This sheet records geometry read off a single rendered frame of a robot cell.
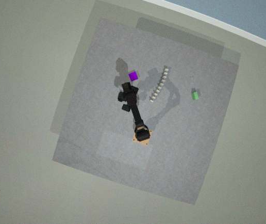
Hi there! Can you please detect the green block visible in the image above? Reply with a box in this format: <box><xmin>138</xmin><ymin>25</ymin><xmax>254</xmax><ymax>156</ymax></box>
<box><xmin>192</xmin><ymin>92</ymin><xmax>198</xmax><ymax>100</ymax></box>

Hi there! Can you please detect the purple rectangular block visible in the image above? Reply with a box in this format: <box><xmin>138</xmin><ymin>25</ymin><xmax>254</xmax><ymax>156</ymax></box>
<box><xmin>129</xmin><ymin>72</ymin><xmax>138</xmax><ymax>81</ymax></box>

